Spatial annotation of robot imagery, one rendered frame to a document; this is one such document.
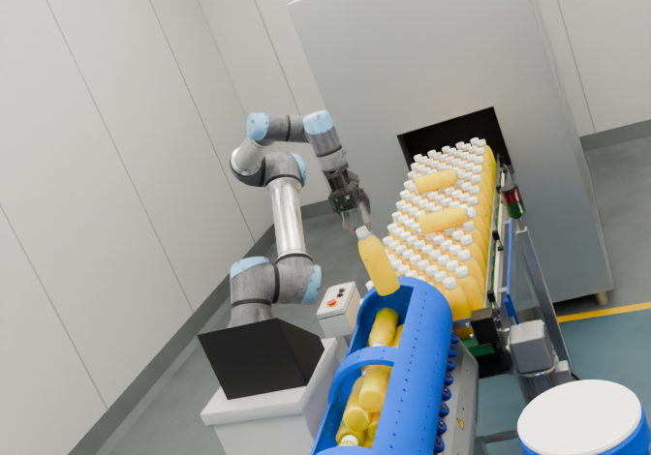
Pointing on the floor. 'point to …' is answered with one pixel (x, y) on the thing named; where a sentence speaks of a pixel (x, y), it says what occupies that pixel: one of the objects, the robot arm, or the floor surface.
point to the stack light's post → (543, 295)
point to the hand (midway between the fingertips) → (361, 227)
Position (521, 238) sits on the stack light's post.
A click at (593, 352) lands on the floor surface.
